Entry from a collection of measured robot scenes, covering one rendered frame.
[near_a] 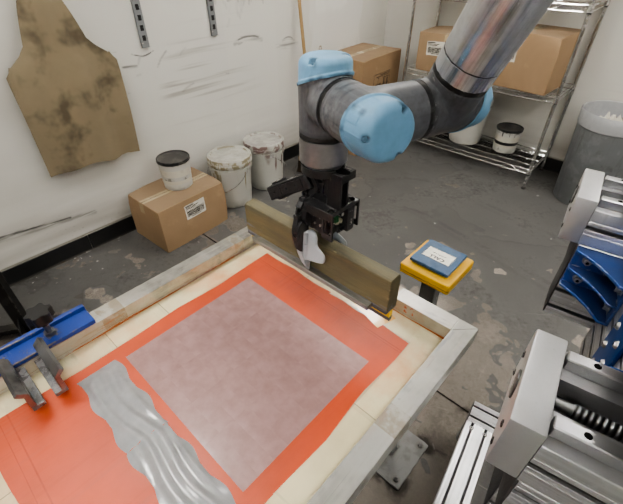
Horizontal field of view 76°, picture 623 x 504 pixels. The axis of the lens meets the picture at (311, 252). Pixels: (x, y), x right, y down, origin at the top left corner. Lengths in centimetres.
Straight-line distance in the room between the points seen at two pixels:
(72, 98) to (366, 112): 219
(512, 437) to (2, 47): 242
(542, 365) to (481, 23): 36
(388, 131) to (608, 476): 39
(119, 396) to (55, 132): 191
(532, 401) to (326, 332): 44
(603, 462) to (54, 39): 247
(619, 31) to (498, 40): 323
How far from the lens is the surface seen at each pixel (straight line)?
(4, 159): 257
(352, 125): 48
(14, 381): 80
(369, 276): 66
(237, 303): 87
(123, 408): 77
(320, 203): 65
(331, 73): 55
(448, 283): 96
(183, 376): 78
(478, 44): 51
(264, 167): 308
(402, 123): 48
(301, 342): 79
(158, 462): 70
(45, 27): 249
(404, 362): 78
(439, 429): 185
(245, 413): 72
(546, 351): 52
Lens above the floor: 157
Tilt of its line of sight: 39 degrees down
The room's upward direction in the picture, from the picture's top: straight up
